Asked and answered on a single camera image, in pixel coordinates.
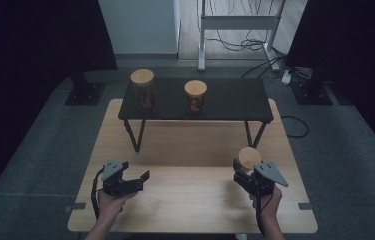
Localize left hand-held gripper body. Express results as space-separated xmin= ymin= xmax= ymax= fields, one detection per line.
xmin=100 ymin=158 xmax=144 ymax=198

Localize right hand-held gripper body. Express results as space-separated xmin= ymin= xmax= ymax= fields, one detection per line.
xmin=233 ymin=161 xmax=290 ymax=198

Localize glass jar pale peppercorns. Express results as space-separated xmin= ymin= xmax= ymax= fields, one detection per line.
xmin=236 ymin=146 xmax=263 ymax=175

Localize black metal shelf rack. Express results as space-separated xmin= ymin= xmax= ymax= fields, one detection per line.
xmin=117 ymin=77 xmax=275 ymax=154

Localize glass jar red spice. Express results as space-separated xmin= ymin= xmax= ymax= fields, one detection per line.
xmin=183 ymin=79 xmax=209 ymax=115

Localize tall glass jar star anise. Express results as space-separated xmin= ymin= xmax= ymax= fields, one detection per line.
xmin=129 ymin=68 xmax=159 ymax=113

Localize person's left hand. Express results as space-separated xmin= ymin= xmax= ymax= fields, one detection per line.
xmin=96 ymin=190 xmax=139 ymax=220

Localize person's right hand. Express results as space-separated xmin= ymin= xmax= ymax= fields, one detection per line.
xmin=249 ymin=184 xmax=284 ymax=222

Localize grey tape strip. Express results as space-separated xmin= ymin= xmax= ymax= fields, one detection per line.
xmin=297 ymin=202 xmax=321 ymax=212
xmin=63 ymin=202 xmax=87 ymax=214

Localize white power strip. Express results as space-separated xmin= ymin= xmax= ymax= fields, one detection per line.
xmin=281 ymin=68 xmax=293 ymax=85

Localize black curtain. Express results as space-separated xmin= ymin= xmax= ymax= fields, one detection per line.
xmin=0 ymin=0 xmax=119 ymax=214
xmin=284 ymin=0 xmax=375 ymax=164

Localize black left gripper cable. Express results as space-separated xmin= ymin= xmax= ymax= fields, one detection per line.
xmin=90 ymin=166 xmax=107 ymax=220

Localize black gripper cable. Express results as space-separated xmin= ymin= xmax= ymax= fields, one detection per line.
xmin=254 ymin=186 xmax=267 ymax=236
xmin=90 ymin=166 xmax=107 ymax=220

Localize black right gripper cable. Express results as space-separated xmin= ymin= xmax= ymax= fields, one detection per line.
xmin=254 ymin=186 xmax=267 ymax=236

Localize looped black floor cable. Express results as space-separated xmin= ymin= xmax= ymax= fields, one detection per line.
xmin=280 ymin=115 xmax=310 ymax=139

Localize black stand base plate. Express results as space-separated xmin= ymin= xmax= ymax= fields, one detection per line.
xmin=63 ymin=71 xmax=107 ymax=107
xmin=289 ymin=77 xmax=335 ymax=107

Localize bundle of black floor cables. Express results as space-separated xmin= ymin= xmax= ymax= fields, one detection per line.
xmin=204 ymin=0 xmax=288 ymax=80

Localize white metal stand frame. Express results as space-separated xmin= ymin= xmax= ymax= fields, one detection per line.
xmin=197 ymin=0 xmax=288 ymax=73

